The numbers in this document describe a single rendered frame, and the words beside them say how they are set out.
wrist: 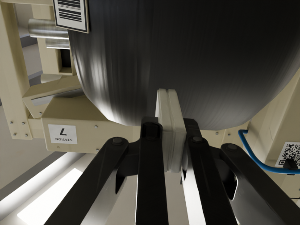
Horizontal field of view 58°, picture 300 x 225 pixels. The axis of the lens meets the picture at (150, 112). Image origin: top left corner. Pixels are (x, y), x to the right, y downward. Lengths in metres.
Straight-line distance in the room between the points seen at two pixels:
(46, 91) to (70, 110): 0.14
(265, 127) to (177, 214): 4.12
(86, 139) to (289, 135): 0.62
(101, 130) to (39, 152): 4.99
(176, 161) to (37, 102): 0.94
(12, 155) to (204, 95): 5.75
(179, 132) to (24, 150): 5.90
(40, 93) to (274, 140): 0.79
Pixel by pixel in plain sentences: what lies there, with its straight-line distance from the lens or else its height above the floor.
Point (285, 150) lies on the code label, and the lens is 0.68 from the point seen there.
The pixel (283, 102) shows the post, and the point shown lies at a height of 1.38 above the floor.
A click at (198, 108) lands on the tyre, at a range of 0.36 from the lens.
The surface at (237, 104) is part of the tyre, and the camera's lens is 0.36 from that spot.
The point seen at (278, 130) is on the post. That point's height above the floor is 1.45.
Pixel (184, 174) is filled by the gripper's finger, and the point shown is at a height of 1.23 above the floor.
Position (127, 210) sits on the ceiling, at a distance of 4.71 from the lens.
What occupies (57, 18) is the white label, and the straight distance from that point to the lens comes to 0.31.
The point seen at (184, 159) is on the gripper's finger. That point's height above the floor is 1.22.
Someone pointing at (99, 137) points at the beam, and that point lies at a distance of 0.94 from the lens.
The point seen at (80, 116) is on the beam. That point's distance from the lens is 0.92.
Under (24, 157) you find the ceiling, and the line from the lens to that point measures 5.87.
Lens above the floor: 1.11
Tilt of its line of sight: 34 degrees up
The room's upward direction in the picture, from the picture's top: 176 degrees counter-clockwise
